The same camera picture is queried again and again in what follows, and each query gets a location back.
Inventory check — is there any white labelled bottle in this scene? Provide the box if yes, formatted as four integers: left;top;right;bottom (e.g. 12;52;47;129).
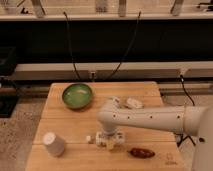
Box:
85;131;125;146

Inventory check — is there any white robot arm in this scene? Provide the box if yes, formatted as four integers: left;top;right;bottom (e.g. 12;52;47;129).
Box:
97;98;213;171

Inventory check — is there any small white wrapped packet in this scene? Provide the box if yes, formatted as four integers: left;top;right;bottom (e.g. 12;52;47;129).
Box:
126;98;143;109

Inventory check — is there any green bowl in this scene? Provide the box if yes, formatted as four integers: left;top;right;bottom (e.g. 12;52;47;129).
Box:
62;83;93;109

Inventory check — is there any white paper cup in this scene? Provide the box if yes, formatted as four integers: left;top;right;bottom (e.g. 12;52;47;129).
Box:
42;132;65;157

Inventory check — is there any wall power outlet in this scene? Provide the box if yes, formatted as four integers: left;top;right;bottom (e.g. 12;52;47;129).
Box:
89;71;97;81

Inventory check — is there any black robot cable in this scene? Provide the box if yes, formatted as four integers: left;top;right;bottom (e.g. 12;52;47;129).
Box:
175;74;198;148

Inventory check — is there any black cable right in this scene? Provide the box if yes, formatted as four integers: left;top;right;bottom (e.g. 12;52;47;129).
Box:
105;10;143;81

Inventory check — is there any black cable left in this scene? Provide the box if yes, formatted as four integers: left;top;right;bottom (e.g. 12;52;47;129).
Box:
63;11;81;81

